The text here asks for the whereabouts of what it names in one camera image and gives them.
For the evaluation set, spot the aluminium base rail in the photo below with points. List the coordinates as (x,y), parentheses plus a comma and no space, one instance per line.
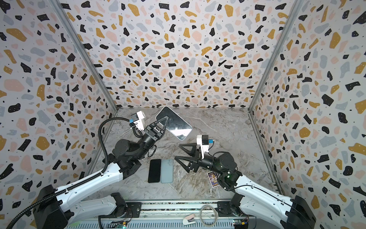
(169,214)

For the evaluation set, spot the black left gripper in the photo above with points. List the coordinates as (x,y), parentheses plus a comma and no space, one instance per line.
(153,132)

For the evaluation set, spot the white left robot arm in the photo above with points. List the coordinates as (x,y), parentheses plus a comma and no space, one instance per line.
(66,205)

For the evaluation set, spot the white pink stapler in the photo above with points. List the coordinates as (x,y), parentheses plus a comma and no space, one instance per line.
(189,220)

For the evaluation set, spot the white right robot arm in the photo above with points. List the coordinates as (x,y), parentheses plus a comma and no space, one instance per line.
(249,197)

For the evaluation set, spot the aluminium corner post right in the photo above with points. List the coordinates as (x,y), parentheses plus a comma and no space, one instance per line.
(277,49)

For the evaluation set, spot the purple playing card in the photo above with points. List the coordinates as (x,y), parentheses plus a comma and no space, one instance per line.
(213,178)

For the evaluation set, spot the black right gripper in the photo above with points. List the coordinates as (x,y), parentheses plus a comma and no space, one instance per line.
(195,160)

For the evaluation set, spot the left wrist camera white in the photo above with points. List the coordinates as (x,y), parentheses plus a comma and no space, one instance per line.
(137,121)

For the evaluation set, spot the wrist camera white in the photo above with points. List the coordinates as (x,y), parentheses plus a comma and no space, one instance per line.
(137,121)
(204,143)

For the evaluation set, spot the aluminium corner post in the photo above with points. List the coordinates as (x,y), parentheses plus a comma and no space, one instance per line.
(57,7)
(277,49)

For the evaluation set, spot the pale green phone case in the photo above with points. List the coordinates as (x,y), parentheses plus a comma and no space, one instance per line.
(167,171)

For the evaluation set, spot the small phone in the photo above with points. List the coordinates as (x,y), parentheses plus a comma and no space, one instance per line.
(177,125)

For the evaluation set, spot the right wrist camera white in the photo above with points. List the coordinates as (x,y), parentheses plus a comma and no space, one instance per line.
(204,143)

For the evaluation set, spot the aluminium corner post left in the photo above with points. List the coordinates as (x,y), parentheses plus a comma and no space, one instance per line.
(57,7)

